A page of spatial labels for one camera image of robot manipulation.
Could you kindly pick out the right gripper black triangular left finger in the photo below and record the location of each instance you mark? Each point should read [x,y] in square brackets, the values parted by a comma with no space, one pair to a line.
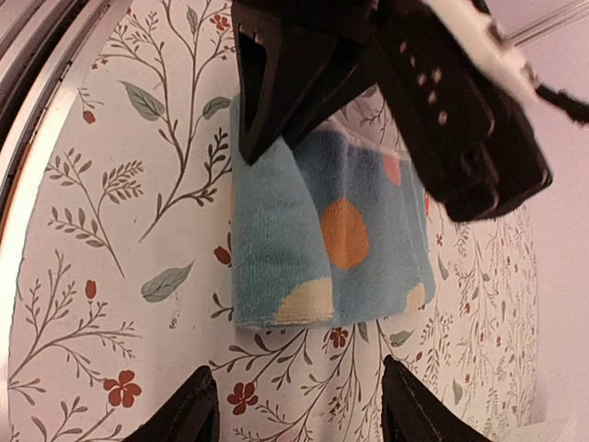
[191,414]

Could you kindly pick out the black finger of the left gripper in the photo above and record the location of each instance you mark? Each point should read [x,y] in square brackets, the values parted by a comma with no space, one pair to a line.
[348,74]
[259,38]

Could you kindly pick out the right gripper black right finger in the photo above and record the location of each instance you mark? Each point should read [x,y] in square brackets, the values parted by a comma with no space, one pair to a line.
[410,412]

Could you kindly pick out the light blue orange dotted towel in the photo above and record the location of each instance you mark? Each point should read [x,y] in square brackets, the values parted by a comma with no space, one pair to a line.
[331,231]

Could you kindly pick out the floral patterned tablecloth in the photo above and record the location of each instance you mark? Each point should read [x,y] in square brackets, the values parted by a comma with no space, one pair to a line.
[124,288]

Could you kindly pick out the front aluminium rail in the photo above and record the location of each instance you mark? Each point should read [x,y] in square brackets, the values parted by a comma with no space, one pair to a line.
[39,43]

